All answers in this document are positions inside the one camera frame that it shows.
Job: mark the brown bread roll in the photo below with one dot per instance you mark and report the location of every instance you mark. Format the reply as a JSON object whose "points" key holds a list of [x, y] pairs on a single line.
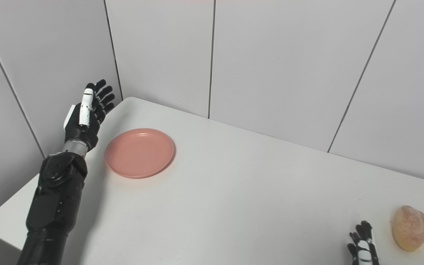
{"points": [[410, 228]]}

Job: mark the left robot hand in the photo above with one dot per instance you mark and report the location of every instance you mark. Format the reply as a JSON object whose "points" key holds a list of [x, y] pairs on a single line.
{"points": [[85, 117]]}

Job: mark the pink round plate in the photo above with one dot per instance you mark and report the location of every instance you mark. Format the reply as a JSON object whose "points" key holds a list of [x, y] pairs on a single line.
{"points": [[139, 152]]}

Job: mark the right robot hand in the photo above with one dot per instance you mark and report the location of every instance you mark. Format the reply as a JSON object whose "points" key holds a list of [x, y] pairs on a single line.
{"points": [[363, 246]]}

